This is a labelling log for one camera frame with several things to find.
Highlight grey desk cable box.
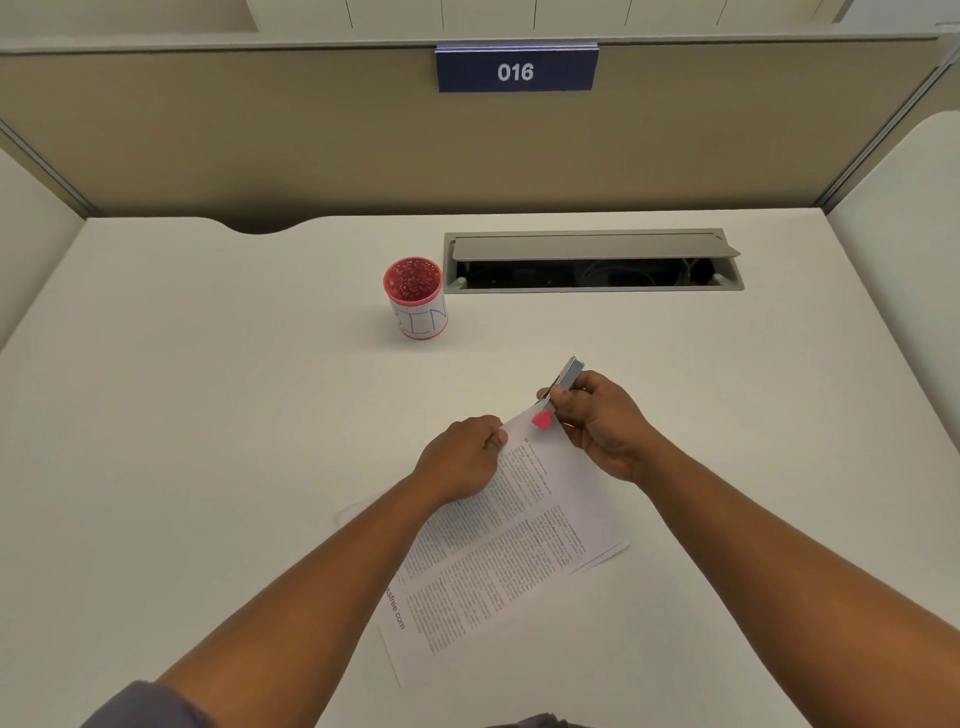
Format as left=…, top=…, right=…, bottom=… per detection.
left=442, top=228, right=747, bottom=295

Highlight beige desk partition panel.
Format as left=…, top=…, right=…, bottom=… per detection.
left=0, top=33, right=960, bottom=235

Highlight grey shirt sleeve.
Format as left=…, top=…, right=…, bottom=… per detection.
left=80, top=679, right=220, bottom=728

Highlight person's right forearm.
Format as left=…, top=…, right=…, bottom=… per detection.
left=632, top=441, right=960, bottom=728

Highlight blue number sign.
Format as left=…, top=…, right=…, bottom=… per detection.
left=435, top=42, right=600, bottom=94

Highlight pink and silver clip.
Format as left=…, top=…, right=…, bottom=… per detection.
left=531, top=356, right=587, bottom=433

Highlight person's right hand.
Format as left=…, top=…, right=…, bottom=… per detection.
left=537, top=369, right=663, bottom=485

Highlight person's left hand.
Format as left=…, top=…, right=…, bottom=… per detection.
left=414, top=414, right=509, bottom=506

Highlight white background cabinets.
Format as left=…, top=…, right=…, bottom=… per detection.
left=246, top=0, right=858, bottom=36

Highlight pink cup with white label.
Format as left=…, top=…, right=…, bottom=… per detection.
left=383, top=256, right=450, bottom=342

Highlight printed white paper sheet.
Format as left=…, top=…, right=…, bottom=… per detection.
left=375, top=408, right=621, bottom=691

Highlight person's left forearm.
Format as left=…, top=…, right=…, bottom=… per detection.
left=155, top=474, right=451, bottom=728

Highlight grey cable box flap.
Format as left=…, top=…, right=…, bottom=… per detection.
left=451, top=232, right=742, bottom=263

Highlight white side partition panel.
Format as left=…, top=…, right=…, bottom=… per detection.
left=825, top=111, right=960, bottom=453
left=0, top=146, right=88, bottom=354

